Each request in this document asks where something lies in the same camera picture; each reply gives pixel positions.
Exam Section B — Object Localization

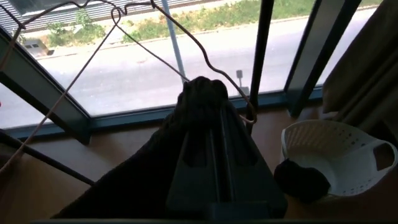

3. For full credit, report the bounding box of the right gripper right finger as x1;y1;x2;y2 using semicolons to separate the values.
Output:
221;101;289;218

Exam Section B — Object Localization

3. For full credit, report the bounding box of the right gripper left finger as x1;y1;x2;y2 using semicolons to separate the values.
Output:
165;128;221;218

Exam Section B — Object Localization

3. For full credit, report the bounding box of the black garment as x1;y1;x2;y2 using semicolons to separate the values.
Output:
51;76;231;219

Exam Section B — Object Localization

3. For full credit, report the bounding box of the pink clothes hanger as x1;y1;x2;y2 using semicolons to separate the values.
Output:
110;0;258;125
0;0;121;175

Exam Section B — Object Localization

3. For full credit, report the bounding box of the heap of clothes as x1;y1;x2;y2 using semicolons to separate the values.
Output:
273;158;331;205

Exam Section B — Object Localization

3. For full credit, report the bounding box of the white laundry basket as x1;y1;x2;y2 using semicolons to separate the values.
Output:
279;119;398;198

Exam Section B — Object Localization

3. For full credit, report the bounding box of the black clothes rack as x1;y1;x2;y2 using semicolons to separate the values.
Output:
0;0;275;187

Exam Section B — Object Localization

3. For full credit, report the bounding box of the brown curtain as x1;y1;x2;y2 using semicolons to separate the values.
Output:
322;0;398;147

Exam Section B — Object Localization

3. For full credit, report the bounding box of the window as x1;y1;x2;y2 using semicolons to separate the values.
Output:
0;0;383;146

